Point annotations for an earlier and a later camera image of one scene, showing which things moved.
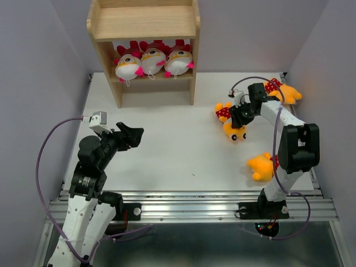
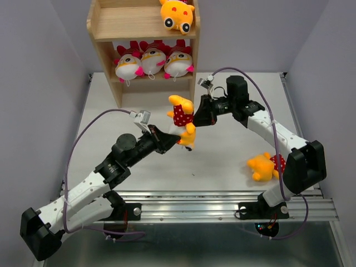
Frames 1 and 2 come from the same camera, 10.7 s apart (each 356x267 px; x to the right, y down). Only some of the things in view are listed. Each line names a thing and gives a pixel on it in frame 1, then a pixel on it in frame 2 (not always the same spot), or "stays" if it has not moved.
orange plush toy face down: (262, 167) stays
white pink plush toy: (129, 62) stays
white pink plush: (178, 60) stays
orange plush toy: (290, 95) -> (182, 115)
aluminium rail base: (305, 204) stays
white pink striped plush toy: (153, 59) stays
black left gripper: (130, 137) -> (162, 141)
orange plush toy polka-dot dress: (223, 112) -> (177, 14)
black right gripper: (237, 121) -> (207, 114)
